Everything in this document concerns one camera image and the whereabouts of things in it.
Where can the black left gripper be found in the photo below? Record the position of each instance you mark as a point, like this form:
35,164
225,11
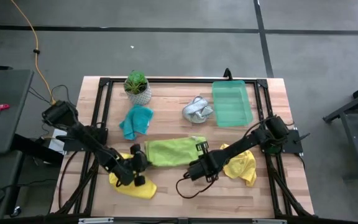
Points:
140,163

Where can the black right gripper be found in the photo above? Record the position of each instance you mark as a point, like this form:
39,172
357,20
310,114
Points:
211,161

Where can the yellow microfiber towel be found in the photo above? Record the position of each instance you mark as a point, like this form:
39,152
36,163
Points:
141,191
241,168

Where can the lime green microfiber towel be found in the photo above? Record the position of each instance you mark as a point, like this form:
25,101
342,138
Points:
172,151

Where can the grey microfiber towel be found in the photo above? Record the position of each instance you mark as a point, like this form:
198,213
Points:
196,110

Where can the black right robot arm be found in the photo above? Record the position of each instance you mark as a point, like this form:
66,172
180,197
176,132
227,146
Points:
247,143

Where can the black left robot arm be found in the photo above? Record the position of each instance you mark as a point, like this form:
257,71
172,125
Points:
85,140

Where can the teal microfiber towel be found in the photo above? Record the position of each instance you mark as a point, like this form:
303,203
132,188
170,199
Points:
137,119

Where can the translucent teal plastic bin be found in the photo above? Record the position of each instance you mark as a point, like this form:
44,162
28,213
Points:
232,102

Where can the succulent in patterned white pot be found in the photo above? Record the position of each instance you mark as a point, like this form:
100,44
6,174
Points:
139,97

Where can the white paper sheet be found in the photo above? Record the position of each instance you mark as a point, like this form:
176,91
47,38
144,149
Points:
54,146

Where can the black desk base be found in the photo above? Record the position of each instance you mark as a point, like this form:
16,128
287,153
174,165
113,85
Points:
36,150

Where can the dark grey desk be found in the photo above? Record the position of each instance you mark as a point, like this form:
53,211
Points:
8,93

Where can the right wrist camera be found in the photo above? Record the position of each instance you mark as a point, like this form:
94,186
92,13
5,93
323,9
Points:
197,171

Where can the silver bracket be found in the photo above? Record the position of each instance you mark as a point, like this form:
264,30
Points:
95,220
269,221

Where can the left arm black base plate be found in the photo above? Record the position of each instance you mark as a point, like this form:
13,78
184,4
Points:
64,147

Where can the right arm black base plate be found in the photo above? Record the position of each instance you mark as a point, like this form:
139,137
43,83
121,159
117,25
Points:
294,146

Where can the small black mount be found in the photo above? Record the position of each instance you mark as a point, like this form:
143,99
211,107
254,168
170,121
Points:
227,74

